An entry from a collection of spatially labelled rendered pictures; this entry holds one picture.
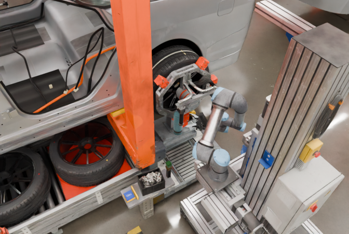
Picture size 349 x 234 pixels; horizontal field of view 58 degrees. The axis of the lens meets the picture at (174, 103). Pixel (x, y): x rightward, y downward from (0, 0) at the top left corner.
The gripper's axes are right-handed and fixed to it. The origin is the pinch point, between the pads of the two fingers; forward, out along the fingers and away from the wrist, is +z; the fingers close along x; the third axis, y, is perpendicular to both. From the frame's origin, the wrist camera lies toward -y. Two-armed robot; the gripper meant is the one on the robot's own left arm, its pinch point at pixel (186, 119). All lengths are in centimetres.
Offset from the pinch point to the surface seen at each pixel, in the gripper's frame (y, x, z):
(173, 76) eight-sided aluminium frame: -28.2, 19.3, 16.4
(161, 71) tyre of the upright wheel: -29.3, 20.7, 27.0
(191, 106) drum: -1.5, 14.8, -1.4
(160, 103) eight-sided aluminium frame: -3.5, 9.3, 25.0
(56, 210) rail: 45, -82, 88
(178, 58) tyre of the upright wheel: -35, 34, 16
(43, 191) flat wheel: 44, -69, 106
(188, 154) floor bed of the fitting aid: 82, 23, -2
